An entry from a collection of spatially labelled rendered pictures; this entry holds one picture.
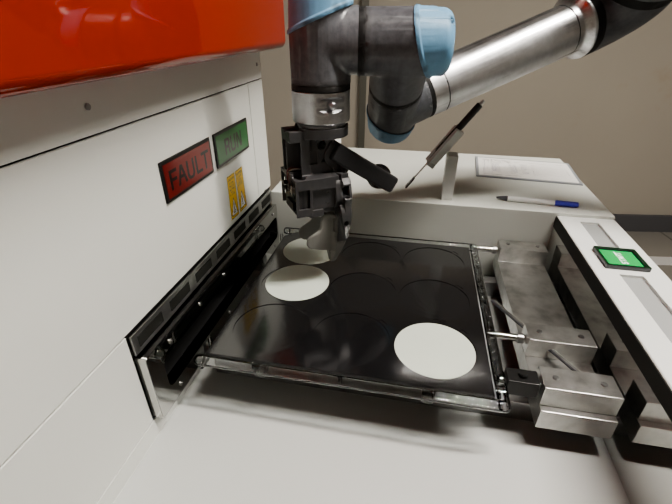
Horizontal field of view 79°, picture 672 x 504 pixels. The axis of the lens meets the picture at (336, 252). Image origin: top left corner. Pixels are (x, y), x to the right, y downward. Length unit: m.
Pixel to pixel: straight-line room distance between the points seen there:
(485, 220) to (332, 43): 0.44
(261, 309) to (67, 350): 0.27
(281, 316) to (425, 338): 0.20
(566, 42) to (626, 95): 2.33
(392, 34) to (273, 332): 0.39
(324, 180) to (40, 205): 0.32
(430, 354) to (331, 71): 0.36
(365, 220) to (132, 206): 0.47
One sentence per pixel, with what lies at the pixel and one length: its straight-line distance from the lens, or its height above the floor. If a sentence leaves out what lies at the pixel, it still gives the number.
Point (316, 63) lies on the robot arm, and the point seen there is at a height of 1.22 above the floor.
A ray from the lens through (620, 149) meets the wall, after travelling 3.18.
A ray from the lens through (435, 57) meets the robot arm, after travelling 0.53.
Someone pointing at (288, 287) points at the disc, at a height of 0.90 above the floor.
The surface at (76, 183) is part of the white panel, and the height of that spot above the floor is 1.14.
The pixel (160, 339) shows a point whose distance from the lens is 0.52.
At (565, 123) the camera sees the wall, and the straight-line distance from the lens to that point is 2.96.
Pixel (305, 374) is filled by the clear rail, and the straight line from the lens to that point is 0.49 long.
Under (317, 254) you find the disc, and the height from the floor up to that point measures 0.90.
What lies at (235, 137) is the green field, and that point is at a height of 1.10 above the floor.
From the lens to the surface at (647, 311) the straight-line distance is 0.61.
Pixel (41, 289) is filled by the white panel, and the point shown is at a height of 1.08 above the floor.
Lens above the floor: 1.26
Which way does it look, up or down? 30 degrees down
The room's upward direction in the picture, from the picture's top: straight up
